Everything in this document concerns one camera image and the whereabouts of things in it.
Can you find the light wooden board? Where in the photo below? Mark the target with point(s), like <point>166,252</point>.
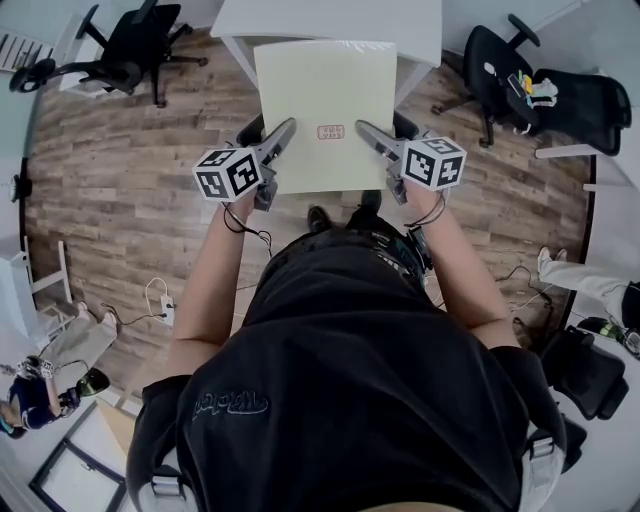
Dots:
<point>120,427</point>

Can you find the person's black t-shirt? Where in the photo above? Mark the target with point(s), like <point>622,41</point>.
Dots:
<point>345,390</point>

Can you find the black wall fixture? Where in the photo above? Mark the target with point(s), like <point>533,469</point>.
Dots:
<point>22,187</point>

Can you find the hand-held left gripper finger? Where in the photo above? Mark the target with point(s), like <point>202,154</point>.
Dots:
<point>279,140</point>
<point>250,135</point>

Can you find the black office chair with clutter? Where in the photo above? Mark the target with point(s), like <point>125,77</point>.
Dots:
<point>585,110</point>

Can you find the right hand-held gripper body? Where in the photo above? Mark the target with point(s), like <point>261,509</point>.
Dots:
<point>435,165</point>

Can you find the white low cabinet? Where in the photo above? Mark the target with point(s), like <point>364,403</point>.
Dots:
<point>75,55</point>

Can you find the person's black left shoe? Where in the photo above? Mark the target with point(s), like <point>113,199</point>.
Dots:
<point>318,219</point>

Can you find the white power strip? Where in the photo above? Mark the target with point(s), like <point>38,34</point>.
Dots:
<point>167,310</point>

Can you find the yellow sticky notes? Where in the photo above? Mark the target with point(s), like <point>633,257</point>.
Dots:
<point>525,85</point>

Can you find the wall book shelf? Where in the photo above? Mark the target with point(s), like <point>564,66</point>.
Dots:
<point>25,52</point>

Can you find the black framed glass door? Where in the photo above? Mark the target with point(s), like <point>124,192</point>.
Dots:
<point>75,470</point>

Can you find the person's black shoe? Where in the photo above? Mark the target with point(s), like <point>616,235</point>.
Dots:
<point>318,219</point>
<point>371,199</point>

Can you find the black smartphone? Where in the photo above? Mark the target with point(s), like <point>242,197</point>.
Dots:
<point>514,82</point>

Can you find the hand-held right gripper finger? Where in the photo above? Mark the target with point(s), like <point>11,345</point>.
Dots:
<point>382,142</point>
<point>409,131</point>

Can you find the black waist device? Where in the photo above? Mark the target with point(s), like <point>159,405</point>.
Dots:
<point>419,245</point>

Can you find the white computer mouse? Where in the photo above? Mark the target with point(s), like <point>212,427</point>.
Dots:
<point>489,68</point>

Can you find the person's black right shoe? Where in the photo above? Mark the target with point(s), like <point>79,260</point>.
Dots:
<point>371,199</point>

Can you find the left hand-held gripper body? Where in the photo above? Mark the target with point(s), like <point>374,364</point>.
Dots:
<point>225,175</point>

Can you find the black mesh office chair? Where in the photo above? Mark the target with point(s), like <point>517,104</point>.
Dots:
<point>590,375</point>

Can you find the white crumpled item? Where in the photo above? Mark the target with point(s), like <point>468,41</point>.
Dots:
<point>545,90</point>

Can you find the person's right forearm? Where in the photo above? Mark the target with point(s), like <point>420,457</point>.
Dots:
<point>465,270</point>

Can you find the pale yellow plastic packet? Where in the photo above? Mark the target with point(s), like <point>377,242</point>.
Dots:
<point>325,90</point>

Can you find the white metal frame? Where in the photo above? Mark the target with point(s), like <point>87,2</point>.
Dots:
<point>64,272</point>

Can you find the white side table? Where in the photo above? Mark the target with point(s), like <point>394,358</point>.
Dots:
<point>560,151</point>

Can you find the black empty office chair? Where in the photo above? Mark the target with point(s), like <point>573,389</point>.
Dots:
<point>135,50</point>

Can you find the person's left forearm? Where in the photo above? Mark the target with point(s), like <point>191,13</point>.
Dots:
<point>210,275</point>

